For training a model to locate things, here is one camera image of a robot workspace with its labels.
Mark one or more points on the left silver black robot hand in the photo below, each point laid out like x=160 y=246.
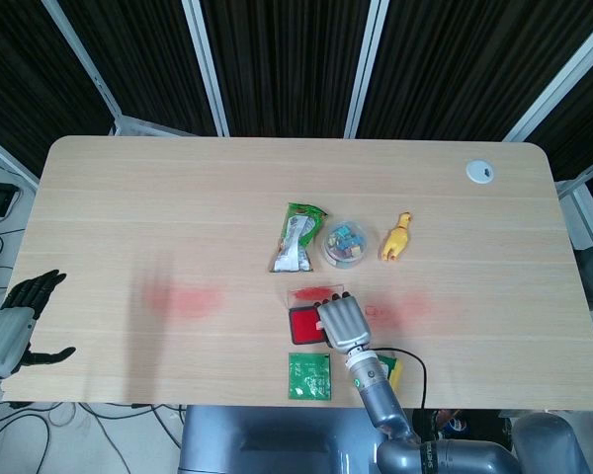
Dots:
x=5 y=336

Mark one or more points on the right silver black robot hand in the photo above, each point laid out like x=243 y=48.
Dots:
x=346 y=323

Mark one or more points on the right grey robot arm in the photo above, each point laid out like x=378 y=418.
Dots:
x=375 y=390

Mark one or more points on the black red ink pad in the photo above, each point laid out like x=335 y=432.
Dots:
x=304 y=326

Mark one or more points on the green square sachet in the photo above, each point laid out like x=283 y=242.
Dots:
x=310 y=375

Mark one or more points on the green yellow small box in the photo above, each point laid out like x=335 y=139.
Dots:
x=395 y=372

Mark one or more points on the clear tub of colourful clips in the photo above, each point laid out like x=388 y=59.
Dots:
x=347 y=244

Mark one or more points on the yellow rubber chicken toy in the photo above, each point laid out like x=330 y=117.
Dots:
x=397 y=239

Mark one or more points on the green silver snack packet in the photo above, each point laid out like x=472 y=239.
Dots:
x=296 y=237

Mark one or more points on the grey robot torso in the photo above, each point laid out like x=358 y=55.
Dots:
x=277 y=444

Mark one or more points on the black ribbed partition panel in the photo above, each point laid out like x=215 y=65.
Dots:
x=143 y=64
x=20 y=74
x=588 y=128
x=464 y=64
x=286 y=64

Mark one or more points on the white partition frame post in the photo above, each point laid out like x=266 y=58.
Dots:
x=558 y=81
x=86 y=69
x=207 y=69
x=365 y=69

